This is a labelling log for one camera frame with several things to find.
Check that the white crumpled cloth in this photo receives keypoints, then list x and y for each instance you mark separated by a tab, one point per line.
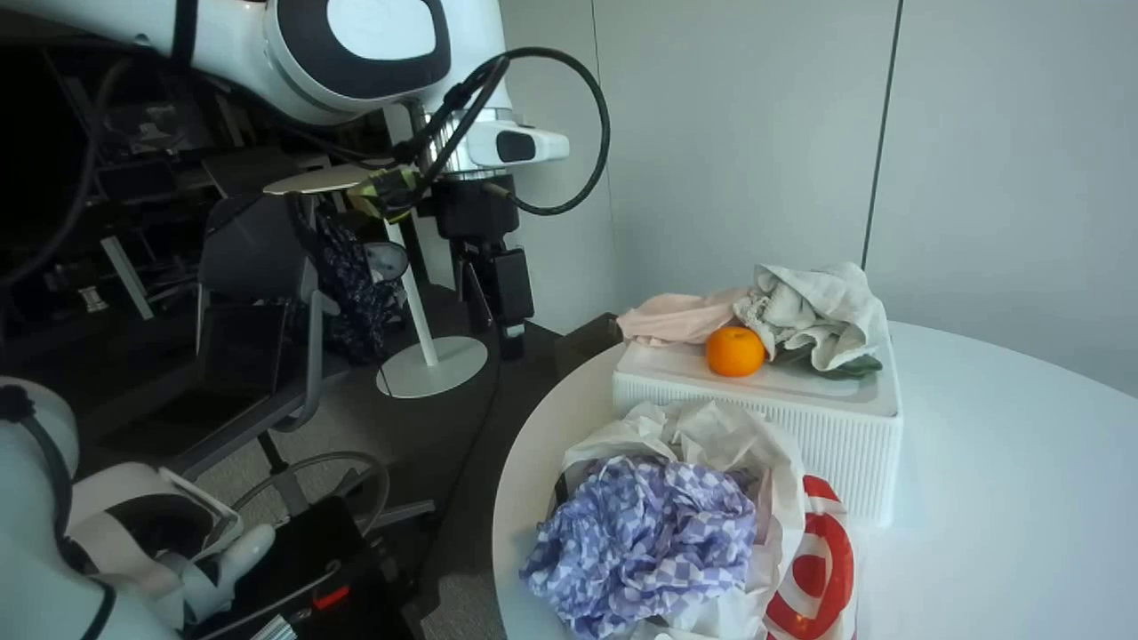
827	320

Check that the pink cloth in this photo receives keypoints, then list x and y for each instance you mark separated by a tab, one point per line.
677	317

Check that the white round table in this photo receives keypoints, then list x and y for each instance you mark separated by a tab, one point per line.
1015	508

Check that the white plastic storage box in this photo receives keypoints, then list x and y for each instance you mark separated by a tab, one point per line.
847	431

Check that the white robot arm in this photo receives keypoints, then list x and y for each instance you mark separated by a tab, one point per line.
332	61

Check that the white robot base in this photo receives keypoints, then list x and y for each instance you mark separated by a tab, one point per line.
127	553

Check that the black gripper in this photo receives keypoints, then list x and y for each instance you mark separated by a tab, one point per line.
485	211

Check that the white camera stand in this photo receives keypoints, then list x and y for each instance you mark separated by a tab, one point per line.
351	226

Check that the orange fruit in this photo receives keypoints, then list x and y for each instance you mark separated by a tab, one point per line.
734	352

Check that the white red plastic carrier bag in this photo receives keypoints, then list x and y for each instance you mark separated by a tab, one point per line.
801	572

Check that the blue white checkered cloth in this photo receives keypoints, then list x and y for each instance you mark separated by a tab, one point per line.
641	543

